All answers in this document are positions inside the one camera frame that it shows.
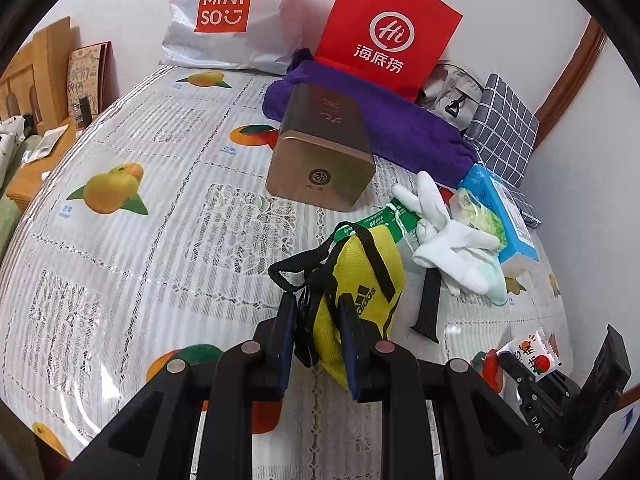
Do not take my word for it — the white glove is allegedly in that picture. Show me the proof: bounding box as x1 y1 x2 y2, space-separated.
391 171 451 246

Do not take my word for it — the green packet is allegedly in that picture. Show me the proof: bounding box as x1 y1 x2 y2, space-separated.
332 199 426 252

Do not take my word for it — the wooden nightstand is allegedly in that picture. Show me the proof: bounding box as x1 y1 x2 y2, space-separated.
5 115 86 216

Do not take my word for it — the red paper bag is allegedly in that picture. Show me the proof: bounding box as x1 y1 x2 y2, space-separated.
314 0 463 103

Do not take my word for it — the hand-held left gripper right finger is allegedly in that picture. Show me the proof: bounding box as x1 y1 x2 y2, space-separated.
338 295 576 480

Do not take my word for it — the red and white snack packet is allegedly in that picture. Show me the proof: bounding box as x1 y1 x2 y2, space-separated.
497 327 562 376

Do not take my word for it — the blue tissue pack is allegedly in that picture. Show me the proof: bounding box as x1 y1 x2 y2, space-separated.
457 164 541 267

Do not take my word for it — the black bar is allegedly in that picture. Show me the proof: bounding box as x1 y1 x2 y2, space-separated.
410 265 443 345

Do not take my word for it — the beige canvas bag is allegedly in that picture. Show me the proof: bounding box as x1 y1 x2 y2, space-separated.
417 61 488 128

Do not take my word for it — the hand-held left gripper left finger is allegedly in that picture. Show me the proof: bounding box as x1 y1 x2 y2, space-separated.
60 292 297 480

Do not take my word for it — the yellow drawstring bag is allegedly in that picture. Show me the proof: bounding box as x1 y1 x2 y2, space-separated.
267 221 405 391

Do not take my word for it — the green sponge in plastic bag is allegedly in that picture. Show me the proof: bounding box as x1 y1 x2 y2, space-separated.
452 187 506 241

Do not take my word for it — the gold tin box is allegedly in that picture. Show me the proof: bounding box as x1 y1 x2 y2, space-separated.
265 82 376 211

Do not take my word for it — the purple towel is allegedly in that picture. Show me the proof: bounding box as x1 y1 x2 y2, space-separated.
263 60 478 188

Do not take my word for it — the white plastic shopping bag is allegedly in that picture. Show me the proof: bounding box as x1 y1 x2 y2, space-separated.
159 0 313 75

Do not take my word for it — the patterned brown box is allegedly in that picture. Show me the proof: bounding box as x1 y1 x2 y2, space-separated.
66 42 113 122

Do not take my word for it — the wooden door frame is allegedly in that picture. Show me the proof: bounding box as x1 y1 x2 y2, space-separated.
532 17 608 161

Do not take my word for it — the grey checked cushion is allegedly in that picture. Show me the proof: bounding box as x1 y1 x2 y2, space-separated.
465 74 543 231

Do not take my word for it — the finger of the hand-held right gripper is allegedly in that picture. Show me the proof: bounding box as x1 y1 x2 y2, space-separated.
498 351 541 403

